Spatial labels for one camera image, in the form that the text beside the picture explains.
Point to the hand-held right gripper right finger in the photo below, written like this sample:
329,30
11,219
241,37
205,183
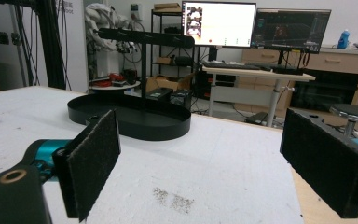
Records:
326,161

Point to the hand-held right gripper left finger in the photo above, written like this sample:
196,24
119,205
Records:
88,168

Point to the round stool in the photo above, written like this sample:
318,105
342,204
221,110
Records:
352,115

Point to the black two-tier stand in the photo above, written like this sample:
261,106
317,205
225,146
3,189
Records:
130,115

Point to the round white side table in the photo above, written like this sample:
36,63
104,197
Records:
115,85

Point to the wooden cabinet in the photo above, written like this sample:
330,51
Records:
338,74

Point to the black electronic box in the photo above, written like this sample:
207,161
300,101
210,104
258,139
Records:
159,94

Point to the light wooden desk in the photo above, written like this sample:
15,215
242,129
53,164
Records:
261,77

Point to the cardboard box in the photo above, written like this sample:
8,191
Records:
167,83

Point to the blue bottle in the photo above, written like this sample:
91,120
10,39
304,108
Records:
343,39

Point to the black keyboard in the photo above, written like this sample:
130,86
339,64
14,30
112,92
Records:
230,65

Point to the dark computer monitor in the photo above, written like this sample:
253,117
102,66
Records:
290,29

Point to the black metal shelf rack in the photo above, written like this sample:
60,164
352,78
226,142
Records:
171,46

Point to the bright computer monitor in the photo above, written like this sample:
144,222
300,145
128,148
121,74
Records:
219,24

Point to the black metal frame post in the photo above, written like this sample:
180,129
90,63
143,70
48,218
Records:
51,43

